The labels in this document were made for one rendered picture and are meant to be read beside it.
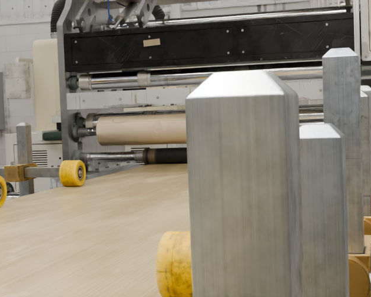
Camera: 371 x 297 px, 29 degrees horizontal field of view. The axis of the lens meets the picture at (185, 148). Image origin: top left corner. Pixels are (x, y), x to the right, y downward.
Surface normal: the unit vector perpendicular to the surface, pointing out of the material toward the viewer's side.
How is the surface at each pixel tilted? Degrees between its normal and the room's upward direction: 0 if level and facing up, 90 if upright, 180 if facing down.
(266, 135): 90
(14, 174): 90
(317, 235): 90
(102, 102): 90
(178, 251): 53
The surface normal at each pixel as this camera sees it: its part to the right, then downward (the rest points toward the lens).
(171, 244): -0.22, -0.70
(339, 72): -0.28, 0.06
